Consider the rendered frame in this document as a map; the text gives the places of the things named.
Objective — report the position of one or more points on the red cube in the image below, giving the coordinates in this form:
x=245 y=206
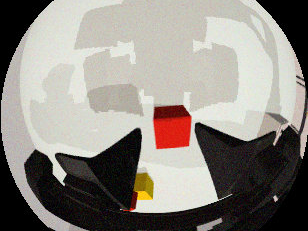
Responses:
x=134 y=199
x=172 y=126

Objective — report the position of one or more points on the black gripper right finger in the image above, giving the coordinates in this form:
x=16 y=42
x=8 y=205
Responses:
x=228 y=157

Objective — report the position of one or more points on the yellow cube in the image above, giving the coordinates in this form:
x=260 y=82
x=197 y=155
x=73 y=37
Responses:
x=144 y=186

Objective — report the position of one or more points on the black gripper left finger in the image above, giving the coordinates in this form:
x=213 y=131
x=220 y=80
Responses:
x=114 y=169

